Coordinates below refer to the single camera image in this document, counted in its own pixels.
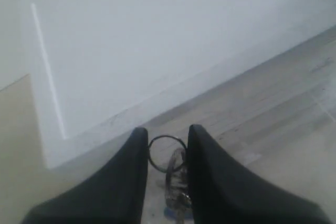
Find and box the key bunch with blue tag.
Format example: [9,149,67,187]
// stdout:
[148,134,193,223]

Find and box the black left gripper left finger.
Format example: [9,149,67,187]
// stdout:
[22,127,148,223]

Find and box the white translucent drawer cabinet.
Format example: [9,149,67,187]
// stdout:
[21,0,335,169]

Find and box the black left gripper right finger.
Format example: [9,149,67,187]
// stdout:
[187,124,331,223]

